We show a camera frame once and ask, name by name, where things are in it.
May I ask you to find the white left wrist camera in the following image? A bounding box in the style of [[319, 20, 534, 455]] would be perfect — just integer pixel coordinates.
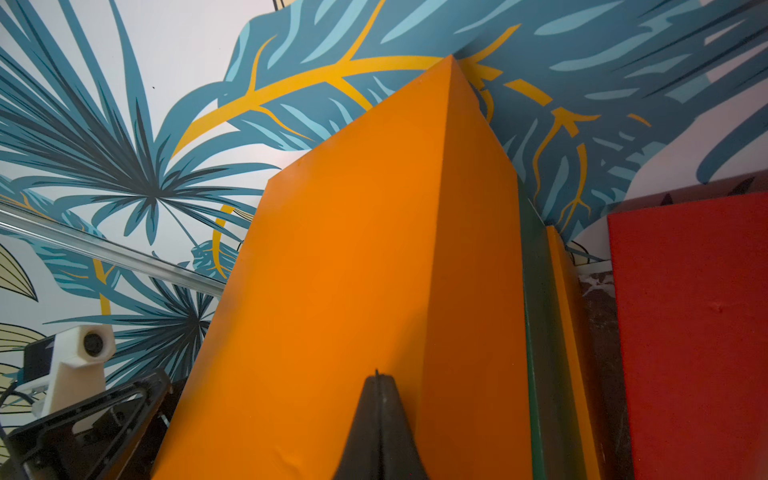
[[18, 324, 116, 419]]

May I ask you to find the large orange shoebox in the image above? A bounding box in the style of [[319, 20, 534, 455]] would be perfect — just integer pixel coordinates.
[[152, 57, 533, 479]]

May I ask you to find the green shoebox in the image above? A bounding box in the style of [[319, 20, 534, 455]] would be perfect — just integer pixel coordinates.
[[518, 182, 586, 479]]

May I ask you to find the left aluminium corner post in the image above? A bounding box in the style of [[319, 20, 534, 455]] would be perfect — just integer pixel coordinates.
[[1, 203, 225, 297]]

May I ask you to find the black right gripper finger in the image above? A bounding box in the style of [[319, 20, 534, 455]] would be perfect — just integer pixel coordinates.
[[334, 372, 427, 479]]

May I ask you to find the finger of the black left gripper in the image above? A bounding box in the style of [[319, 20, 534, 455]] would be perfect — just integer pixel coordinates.
[[1, 369, 174, 479]]

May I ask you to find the small orange shoebox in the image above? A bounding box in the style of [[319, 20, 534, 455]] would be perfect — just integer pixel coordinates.
[[545, 226, 617, 479]]

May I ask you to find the red shoebox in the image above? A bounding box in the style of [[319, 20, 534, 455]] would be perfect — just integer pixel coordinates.
[[608, 193, 767, 479]]

